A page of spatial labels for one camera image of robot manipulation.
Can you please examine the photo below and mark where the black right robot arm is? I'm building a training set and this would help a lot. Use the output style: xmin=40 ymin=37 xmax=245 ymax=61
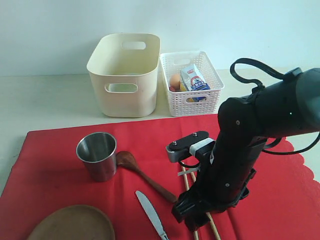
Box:
xmin=166 ymin=68 xmax=320 ymax=231

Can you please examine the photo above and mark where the steel table knife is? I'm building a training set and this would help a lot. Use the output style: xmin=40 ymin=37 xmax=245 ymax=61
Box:
xmin=135 ymin=190 xmax=169 ymax=240

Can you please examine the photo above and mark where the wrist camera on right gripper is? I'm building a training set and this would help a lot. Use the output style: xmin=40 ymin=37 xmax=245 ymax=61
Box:
xmin=166 ymin=131 xmax=215 ymax=163

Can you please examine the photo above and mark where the wooden chopstick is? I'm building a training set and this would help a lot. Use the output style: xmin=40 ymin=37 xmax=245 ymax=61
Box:
xmin=190 ymin=172 xmax=221 ymax=240
xmin=181 ymin=166 xmax=199 ymax=240

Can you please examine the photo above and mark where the brown egg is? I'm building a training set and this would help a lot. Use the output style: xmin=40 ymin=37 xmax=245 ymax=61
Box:
xmin=169 ymin=73 xmax=181 ymax=91

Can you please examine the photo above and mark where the stainless steel cup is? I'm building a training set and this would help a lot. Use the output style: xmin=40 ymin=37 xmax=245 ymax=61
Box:
xmin=75 ymin=132 xmax=117 ymax=182

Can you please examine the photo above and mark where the red sausage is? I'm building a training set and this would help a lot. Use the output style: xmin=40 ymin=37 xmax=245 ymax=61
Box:
xmin=169 ymin=86 xmax=176 ymax=92

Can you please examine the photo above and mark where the cream plastic storage bin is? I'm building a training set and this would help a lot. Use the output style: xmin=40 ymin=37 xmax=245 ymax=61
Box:
xmin=86 ymin=33 xmax=161 ymax=118

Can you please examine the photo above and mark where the dark wooden spoon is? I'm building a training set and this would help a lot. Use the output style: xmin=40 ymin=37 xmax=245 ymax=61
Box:
xmin=116 ymin=151 xmax=178 ymax=203

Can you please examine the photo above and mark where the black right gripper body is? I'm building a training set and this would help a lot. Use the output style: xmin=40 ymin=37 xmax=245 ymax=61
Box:
xmin=171 ymin=168 xmax=257 ymax=232

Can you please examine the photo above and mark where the yellow cheese wedge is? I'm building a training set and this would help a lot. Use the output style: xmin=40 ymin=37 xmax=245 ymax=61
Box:
xmin=186 ymin=98 xmax=195 ymax=103

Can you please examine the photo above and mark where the red tablecloth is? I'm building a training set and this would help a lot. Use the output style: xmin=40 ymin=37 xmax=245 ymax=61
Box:
xmin=0 ymin=114 xmax=320 ymax=240

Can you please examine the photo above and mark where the white red milk carton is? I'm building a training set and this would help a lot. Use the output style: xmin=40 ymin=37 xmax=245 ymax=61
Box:
xmin=179 ymin=64 xmax=211 ymax=92

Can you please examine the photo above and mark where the brown wooden plate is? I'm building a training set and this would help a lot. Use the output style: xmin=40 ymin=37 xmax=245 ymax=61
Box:
xmin=28 ymin=204 xmax=116 ymax=240

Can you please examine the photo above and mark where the yellow lemon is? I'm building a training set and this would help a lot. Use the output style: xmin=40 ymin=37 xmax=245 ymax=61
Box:
xmin=179 ymin=82 xmax=188 ymax=92

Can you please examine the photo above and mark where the white perforated plastic basket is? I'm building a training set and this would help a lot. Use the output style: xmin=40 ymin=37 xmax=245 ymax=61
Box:
xmin=159 ymin=51 xmax=225 ymax=117

